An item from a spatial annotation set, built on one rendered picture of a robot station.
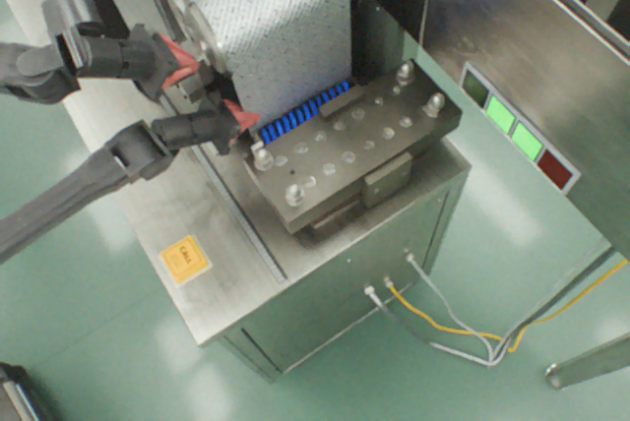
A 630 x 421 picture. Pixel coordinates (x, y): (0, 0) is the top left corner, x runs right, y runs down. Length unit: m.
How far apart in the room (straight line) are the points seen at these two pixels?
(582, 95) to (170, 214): 0.81
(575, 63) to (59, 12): 0.68
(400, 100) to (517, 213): 1.16
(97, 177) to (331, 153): 0.42
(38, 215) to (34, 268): 1.47
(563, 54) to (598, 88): 0.06
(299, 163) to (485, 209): 1.23
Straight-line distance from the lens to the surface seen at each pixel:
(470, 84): 0.99
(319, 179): 1.06
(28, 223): 0.93
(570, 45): 0.79
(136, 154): 0.94
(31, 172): 2.57
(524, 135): 0.94
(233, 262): 1.16
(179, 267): 1.16
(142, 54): 0.88
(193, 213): 1.22
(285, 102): 1.11
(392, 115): 1.12
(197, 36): 0.94
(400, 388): 2.00
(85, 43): 0.84
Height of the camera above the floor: 1.98
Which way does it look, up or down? 64 degrees down
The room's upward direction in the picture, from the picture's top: 9 degrees counter-clockwise
